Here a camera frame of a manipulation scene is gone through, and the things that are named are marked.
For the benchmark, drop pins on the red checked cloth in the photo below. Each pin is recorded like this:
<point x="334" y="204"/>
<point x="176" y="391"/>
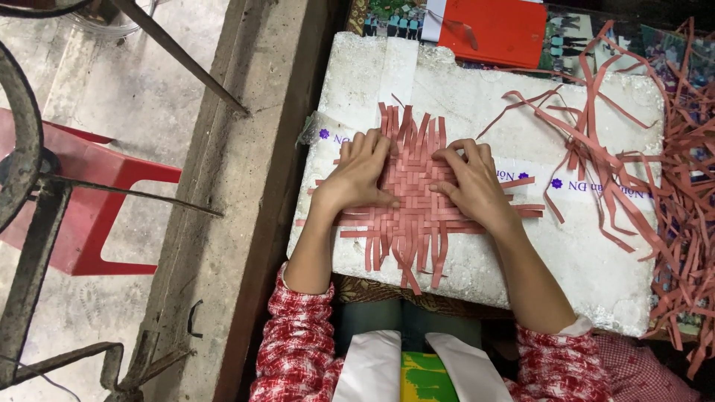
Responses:
<point x="642" y="368"/>

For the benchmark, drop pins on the person's left hand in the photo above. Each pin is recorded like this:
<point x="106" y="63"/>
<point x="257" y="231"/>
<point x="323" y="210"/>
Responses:
<point x="355" y="178"/>

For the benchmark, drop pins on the black hook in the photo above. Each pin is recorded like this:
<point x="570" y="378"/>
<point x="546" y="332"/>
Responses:
<point x="193" y="321"/>

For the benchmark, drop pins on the red plastic stool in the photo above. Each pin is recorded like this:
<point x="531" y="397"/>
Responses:
<point x="89" y="218"/>

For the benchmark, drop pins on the clear tape with purple print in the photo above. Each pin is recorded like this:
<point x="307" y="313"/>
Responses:
<point x="586" y="187"/>

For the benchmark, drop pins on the rusty metal frame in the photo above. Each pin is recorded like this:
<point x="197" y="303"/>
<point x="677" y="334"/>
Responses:
<point x="28" y="145"/>

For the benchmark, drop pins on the woven red paper strip mat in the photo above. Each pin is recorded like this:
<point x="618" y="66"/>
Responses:
<point x="416" y="187"/>

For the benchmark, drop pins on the person's right hand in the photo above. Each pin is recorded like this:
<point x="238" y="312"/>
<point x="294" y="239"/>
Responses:
<point x="477" y="187"/>

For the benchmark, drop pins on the heap of loose red strips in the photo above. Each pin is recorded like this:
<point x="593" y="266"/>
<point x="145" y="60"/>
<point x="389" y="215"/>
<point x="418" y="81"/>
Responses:
<point x="688" y="234"/>

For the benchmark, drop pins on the white foam board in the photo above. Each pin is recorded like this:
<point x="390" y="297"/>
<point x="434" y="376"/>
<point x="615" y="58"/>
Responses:
<point x="558" y="262"/>

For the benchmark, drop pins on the gold patterned cloth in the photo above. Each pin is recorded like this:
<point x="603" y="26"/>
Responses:
<point x="380" y="290"/>

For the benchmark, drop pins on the green yellow shirt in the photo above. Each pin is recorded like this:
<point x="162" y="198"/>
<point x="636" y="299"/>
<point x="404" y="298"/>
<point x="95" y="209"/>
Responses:
<point x="427" y="379"/>

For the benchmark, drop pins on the red notebook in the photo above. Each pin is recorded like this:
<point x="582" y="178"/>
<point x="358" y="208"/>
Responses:
<point x="502" y="33"/>

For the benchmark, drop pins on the red white tweed jacket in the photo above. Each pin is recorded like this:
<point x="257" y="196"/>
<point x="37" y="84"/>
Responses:
<point x="296" y="346"/>

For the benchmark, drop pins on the clear glass jar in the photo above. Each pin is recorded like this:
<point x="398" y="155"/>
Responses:
<point x="106" y="25"/>

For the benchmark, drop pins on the white collar flaps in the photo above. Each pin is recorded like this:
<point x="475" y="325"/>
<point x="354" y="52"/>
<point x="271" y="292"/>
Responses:
<point x="368" y="368"/>

